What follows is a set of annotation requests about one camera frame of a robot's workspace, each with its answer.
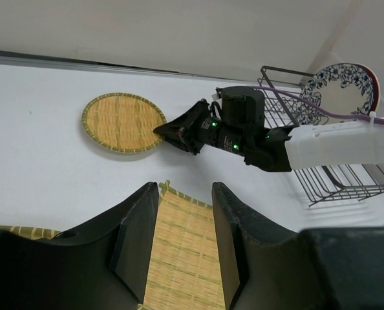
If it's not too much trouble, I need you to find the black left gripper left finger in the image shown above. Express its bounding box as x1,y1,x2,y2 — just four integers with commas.
38,182,159,309

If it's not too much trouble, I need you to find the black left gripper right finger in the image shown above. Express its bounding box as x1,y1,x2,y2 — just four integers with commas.
212,182,308,309

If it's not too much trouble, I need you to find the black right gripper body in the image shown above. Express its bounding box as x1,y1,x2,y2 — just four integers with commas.
153,99,210,155

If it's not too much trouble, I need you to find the round bamboo tray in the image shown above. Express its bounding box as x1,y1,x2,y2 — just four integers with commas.
81,92,166,154

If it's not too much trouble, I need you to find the blue and white floral plate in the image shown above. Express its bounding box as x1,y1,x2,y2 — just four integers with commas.
300,63,373,115

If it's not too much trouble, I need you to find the red and teal floral plate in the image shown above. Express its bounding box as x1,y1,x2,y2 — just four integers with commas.
359,64,381,115

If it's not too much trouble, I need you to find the rounded bamboo tray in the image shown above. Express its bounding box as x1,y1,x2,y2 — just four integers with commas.
0,225,60,240

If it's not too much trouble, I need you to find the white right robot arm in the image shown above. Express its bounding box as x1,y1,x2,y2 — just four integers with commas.
154,86,384,172

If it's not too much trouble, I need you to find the square bamboo mat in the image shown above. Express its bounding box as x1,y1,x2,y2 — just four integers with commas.
139,181,225,309

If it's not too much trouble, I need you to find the grey wire dish rack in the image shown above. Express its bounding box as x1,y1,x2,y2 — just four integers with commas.
257,66,384,205

